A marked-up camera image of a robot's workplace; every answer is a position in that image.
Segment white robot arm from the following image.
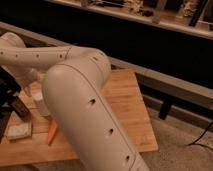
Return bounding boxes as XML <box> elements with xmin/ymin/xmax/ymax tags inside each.
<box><xmin>0</xmin><ymin>32</ymin><xmax>150</xmax><ymax>171</ymax></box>

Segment black table leg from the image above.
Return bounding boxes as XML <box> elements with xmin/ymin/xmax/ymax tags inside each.
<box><xmin>158</xmin><ymin>100</ymin><xmax>172</xmax><ymax>120</ymax></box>

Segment orange carrot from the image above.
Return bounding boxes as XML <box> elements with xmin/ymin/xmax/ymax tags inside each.
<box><xmin>47</xmin><ymin>120</ymin><xmax>57</xmax><ymax>145</ymax></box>

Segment brown rectangular box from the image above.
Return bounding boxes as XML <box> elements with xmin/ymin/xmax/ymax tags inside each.
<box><xmin>9</xmin><ymin>96</ymin><xmax>29</xmax><ymax>118</ymax></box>

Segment black device at left edge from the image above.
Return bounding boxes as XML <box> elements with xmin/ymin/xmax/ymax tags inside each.
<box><xmin>0</xmin><ymin>65</ymin><xmax>23</xmax><ymax>114</ymax></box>

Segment black cable on floor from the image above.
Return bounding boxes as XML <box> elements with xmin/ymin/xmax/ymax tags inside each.
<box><xmin>187</xmin><ymin>120</ymin><xmax>213</xmax><ymax>148</ymax></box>

